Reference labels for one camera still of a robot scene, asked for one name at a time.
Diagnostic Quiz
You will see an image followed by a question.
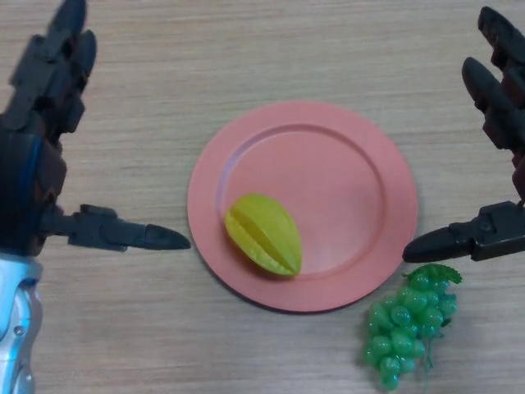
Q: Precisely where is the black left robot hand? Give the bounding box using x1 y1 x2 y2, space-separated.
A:
0 0 192 258

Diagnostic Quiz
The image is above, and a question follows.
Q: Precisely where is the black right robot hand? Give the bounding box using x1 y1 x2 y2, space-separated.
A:
401 6 525 264

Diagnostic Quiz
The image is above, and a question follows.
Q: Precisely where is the yellow starfruit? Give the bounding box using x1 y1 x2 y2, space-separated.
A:
224 192 304 278

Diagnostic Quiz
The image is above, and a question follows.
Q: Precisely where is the pink round plate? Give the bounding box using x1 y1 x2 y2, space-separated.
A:
187 101 419 315

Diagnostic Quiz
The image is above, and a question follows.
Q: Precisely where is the green grape bunch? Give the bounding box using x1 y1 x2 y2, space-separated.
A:
363 264 463 390

